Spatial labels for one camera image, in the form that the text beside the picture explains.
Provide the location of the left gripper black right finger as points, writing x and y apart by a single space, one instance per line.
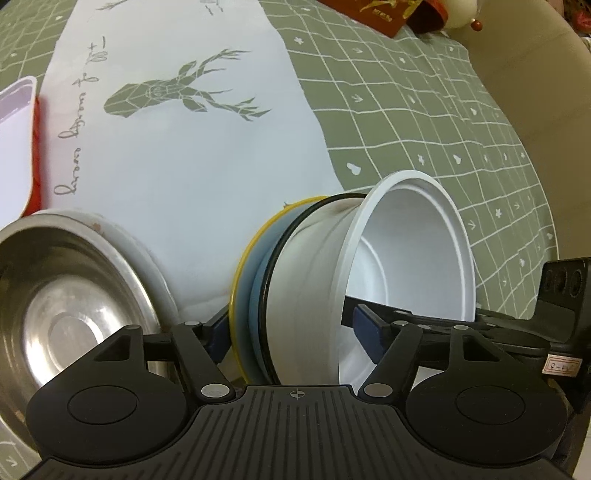
393 348

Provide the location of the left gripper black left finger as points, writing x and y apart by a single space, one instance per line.
200 347

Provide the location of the white paper bowl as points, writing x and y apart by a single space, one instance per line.
403 245

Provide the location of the stainless steel bowl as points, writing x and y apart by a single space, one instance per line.
64 289

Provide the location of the yellow plate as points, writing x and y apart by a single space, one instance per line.
239 325

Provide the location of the white ceramic plate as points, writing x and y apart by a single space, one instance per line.
145 268

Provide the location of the white deer table runner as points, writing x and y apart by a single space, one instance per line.
184 123

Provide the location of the green checked tablecloth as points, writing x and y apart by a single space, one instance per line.
384 105

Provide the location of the red quail eggs bag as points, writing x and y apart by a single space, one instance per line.
385 16

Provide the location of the white round ornament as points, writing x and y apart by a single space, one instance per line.
463 13

